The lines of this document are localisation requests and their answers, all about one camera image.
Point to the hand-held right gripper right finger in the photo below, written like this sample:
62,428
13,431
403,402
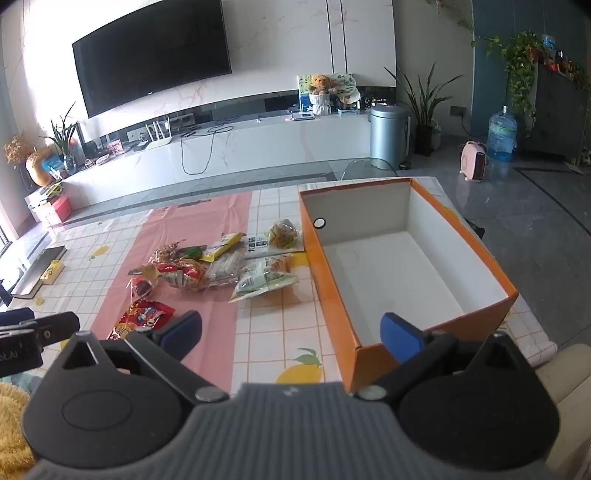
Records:
401,334

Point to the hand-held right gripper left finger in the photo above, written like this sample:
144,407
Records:
182,330

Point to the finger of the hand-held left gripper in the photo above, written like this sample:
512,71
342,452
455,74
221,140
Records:
57,327

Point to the red cartoon snack packet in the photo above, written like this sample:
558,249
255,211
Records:
145,316

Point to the red stick snack packet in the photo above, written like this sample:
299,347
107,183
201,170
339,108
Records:
182,274

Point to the clear brown pastry packet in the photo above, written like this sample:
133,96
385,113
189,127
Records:
142,288

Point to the orange cardboard box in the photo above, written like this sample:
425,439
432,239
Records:
415,267

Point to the yellow white snack packet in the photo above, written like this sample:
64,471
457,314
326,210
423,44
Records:
221,244

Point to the green white bread packet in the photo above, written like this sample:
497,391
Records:
263,279

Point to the small yellow object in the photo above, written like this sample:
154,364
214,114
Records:
51,271

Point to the grey flat board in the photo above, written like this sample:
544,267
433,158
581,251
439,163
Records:
39,270

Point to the clear cracker packet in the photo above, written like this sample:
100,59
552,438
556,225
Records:
226,270

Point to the yellow fluffy cloth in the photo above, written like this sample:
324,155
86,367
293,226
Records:
14,424

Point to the brown patterned snack packet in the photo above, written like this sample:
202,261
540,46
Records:
168,253

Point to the red box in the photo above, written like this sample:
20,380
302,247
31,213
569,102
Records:
54,210

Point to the black object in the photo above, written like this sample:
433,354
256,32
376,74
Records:
475,227

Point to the green yellow candy packet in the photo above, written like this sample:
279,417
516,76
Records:
284,234

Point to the orange vase with dried flowers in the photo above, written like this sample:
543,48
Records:
34,168

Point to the transparent chair back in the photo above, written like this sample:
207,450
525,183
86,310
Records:
369,166

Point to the pink space heater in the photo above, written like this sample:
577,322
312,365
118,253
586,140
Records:
474,161

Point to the green plant in glass vase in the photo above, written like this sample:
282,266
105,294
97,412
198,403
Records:
62,138

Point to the white router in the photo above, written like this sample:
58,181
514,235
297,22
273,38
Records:
157,138

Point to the silver trash can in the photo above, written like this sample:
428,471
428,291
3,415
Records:
388,136

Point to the white television console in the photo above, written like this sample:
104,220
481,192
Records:
258,143

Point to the blue water jug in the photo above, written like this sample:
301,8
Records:
502,134

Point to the long leaf potted plant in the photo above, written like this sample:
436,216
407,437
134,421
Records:
424,110

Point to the round printed fan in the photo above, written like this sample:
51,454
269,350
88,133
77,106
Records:
345,84

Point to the blue white picture card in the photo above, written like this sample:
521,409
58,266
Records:
304,94

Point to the brown teddy bear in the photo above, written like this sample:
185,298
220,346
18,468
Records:
321,84

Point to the dark grey cabinet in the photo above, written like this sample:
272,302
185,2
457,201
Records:
558,110

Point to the black television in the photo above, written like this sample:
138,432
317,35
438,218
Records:
152,55

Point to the trailing green plant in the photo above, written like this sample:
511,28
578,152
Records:
521,69

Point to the pink photo frame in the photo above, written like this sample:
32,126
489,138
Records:
115,147

